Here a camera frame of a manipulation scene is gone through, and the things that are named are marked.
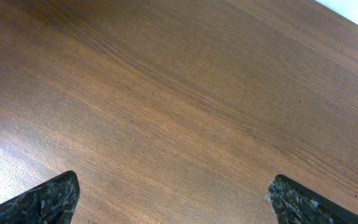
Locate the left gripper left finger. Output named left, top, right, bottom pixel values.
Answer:
left=0, top=170, right=80, bottom=224

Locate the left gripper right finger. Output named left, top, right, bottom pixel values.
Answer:
left=267, top=174, right=358, bottom=224

